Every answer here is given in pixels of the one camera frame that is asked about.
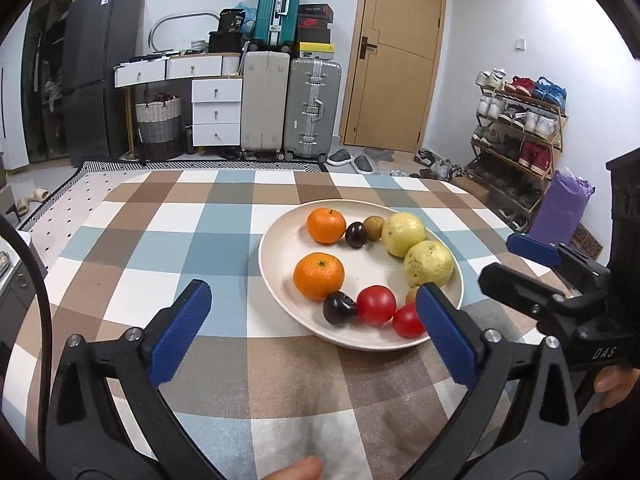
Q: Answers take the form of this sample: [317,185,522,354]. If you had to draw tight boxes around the woven laundry basket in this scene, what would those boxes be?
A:
[135,95,182,161]

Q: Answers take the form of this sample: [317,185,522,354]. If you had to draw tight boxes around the wooden door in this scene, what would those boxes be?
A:
[340,0,447,153]

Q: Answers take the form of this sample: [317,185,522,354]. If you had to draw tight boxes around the person's right hand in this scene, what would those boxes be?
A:
[592,365,640,413]

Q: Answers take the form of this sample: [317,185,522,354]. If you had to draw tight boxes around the person's left hand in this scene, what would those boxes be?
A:
[259,456,324,480]

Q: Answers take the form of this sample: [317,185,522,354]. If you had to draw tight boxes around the beige sandals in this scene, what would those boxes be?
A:
[17,187,51,217]

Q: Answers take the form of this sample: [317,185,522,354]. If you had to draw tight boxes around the red tomato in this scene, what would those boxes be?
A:
[392,304,427,339]
[356,285,398,326]

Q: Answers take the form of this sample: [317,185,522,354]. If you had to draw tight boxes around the black cable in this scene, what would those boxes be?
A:
[0,217,53,461]

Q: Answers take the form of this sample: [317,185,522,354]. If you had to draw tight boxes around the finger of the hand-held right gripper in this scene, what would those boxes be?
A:
[479,262,576,323]
[506,232,611,296]

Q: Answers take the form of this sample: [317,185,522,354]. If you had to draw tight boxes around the dark grey refrigerator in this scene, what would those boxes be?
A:
[62,0,146,166]

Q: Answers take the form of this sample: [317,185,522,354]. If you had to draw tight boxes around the grey aluminium suitcase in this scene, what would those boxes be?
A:
[283,57,343,163]

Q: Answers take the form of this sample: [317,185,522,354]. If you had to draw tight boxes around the purple bag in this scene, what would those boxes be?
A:
[529,169,596,246]

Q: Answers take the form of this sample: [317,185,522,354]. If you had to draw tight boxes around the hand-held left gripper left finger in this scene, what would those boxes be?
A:
[44,279,226,480]

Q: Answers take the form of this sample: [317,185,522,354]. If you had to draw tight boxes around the black bag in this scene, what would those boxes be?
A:
[209,8,246,53]

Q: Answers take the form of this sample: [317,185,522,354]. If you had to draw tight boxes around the curved grey pipe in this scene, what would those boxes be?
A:
[148,11,221,53]

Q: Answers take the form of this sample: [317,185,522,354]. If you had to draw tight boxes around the blue plastic bag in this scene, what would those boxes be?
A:
[235,2,258,36]

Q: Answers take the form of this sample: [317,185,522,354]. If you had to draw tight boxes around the checkered tablecloth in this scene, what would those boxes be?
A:
[0,169,596,480]

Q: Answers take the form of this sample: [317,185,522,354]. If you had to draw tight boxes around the shoe rack with shoes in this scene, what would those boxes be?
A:
[472,67,568,226]

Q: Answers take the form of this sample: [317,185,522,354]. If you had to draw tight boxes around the orange mandarin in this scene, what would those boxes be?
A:
[306,208,347,245]
[293,253,346,301]

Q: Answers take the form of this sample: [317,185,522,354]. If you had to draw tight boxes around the pale yellow guava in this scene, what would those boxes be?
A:
[381,212,427,259]

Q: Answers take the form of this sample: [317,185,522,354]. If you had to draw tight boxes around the wooden shoe rack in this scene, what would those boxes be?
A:
[470,85,568,231]

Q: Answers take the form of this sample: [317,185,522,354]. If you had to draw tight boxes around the white drawer cabinet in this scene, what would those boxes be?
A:
[114,52,243,153]

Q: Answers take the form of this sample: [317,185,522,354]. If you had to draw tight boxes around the beige suitcase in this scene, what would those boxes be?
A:
[240,51,291,158]

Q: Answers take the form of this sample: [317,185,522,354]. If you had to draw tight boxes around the shoes on floor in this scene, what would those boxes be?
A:
[415,149,466,181]

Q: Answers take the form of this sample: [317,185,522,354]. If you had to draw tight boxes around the grey slippers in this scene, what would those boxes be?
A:
[327,149,373,172]

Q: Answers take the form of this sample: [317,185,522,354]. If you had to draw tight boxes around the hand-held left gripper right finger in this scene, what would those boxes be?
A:
[400,282,582,480]

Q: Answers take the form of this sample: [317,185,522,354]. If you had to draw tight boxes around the dark purple plum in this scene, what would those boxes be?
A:
[345,221,368,249]
[322,291,359,327]

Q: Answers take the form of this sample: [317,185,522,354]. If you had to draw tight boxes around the stack of shoe boxes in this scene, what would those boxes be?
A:
[292,4,333,61]

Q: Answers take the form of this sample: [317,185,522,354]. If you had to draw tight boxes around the teal suitcase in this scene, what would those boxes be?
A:
[252,0,306,53]

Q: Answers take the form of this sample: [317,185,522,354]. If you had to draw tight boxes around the cream round plate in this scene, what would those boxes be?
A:
[258,201,465,352]

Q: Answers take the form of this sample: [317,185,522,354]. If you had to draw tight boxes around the person's dark clothing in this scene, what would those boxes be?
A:
[580,400,640,480]

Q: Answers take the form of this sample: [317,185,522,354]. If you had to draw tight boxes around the green yellow guava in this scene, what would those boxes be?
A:
[403,240,455,289]

